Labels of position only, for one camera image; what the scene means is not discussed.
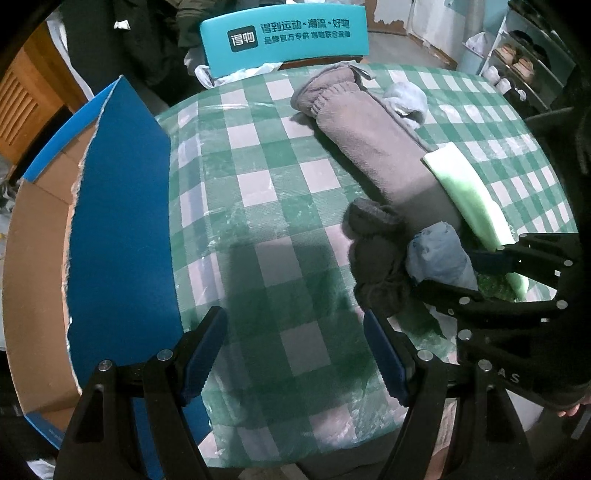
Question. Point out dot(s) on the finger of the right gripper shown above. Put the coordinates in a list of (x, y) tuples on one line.
[(542, 257), (443, 295)]

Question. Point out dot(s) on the metal shoe rack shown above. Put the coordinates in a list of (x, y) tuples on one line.
[(528, 55)]

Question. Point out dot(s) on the blue cardboard shoebox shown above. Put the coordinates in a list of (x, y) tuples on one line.
[(87, 273)]

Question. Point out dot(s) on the white plastic bag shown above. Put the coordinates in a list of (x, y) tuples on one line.
[(208, 81)]

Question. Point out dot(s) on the teal shoebox lid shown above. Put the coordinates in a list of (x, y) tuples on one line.
[(283, 33)]

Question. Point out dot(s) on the light blue waste bin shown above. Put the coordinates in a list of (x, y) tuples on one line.
[(476, 49)]

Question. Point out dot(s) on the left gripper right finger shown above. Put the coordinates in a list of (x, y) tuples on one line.
[(393, 358)]

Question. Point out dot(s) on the dark grey knit sock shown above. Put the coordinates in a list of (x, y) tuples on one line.
[(377, 257)]

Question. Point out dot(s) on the green checkered tablecloth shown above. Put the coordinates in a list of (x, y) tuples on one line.
[(257, 196)]

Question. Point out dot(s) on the green sparkly scrub sponge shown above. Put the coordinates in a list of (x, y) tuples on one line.
[(496, 287)]

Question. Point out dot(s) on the grey rolled sweatpants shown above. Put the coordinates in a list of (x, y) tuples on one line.
[(378, 143)]

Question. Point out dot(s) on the light grey-blue sock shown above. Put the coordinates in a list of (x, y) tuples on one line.
[(409, 101)]

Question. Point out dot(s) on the blue cloth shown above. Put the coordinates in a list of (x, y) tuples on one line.
[(436, 253)]

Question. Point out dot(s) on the light green foam cloth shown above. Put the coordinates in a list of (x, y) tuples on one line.
[(470, 196)]

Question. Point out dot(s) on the wooden louvered cabinet door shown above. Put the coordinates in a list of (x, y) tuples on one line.
[(36, 86)]

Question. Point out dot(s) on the person's hand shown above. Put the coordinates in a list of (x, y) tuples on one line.
[(573, 410)]

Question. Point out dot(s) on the dark hanging jackets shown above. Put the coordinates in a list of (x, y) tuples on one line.
[(144, 40)]

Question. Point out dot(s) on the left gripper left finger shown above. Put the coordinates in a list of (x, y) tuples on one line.
[(199, 349)]

